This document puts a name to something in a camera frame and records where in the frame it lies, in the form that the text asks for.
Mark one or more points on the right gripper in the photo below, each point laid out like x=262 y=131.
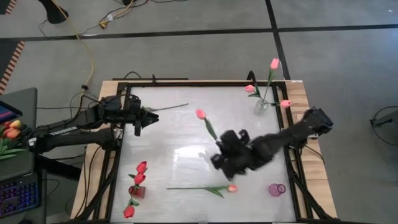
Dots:
x=233 y=155

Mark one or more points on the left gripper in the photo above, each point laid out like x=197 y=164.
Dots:
x=133 y=112

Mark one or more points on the pink artificial tulip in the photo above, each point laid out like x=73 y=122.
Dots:
x=232 y=188
x=171 y=107
x=249 y=88
x=201 y=114
x=285 y=104
x=274 y=63

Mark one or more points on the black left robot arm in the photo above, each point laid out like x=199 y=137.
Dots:
x=68 y=133

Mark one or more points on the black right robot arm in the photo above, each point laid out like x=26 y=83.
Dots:
x=295 y=133

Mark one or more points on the purple glass vase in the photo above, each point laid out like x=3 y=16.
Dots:
x=275 y=189

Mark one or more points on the clear glass vase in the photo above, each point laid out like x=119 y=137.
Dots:
x=260 y=107

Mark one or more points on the red glass vase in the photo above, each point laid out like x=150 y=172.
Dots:
x=138 y=192

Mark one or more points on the small black clamp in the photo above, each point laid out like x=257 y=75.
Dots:
x=251 y=76

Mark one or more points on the black diagonal support strut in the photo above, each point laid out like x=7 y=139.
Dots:
x=306 y=193
x=96 y=193

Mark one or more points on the grey side desk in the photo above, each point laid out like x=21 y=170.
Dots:
x=25 y=168

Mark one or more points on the orange tulip bunch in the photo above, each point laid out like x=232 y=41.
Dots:
x=12 y=133

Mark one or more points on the dark tablet screen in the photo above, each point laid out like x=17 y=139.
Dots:
x=7 y=113

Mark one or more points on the black stand base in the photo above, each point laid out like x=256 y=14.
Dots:
x=53 y=12

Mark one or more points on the backlit black keyboard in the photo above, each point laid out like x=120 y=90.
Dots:
x=18 y=194

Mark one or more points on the grey floor stand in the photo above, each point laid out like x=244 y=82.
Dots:
x=385 y=119

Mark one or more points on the black rail bar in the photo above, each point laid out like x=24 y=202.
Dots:
x=149 y=79

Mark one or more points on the black table frame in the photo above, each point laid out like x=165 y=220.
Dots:
x=202 y=84

